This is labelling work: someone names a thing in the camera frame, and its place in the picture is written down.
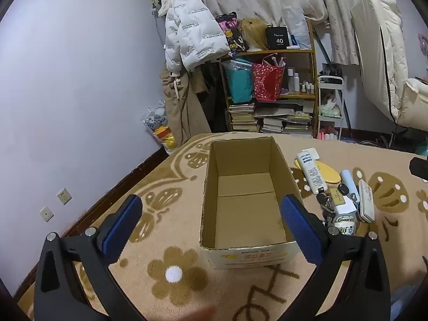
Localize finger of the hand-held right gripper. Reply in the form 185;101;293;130
409;156;428;184

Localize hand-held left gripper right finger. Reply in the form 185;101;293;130
280;194;392;321

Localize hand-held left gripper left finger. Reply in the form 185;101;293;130
33;194;148;321

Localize bunch of black keys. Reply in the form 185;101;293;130
316;192;337;228

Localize clear heart-shaped case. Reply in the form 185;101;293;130
333;204;358;238

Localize cardboard box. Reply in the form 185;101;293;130
200;135;305;270

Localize white TV remote control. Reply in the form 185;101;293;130
296;150;326;194

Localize slim white air-conditioner remote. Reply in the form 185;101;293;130
357;179;376;224

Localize light blue handheld device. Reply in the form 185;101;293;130
339;169;360;204

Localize yellow oval board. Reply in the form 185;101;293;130
294;159;340;184

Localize pale green packet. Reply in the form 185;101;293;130
319;105;342;117

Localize bag of plush toys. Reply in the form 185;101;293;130
142;100;178;154

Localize cream folded mattress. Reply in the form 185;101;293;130
349;0;428;131

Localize grey flat cardboard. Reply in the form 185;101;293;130
254;107;296;117

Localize light blue cloth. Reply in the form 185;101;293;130
389;282;420;311

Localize white metal cart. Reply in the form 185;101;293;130
316;74;345;141

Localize beige coat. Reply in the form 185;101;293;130
160;67;213;148

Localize red gift bag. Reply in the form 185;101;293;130
252;57;286;102

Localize dark hanging clothes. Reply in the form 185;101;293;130
194;62;231;134

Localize teal bag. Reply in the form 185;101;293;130
224;58;255;104

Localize yellow wooden shelf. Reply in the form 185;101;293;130
219;20;318;139

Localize clear plastic bag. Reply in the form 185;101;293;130
282;5;313;49

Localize black box with white print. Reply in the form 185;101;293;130
266;25;290;51

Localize blond wig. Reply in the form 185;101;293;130
239;18;270;52

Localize black printed bag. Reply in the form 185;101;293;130
216;13;250;52

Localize white puffer jacket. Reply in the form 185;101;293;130
164;0;232;72

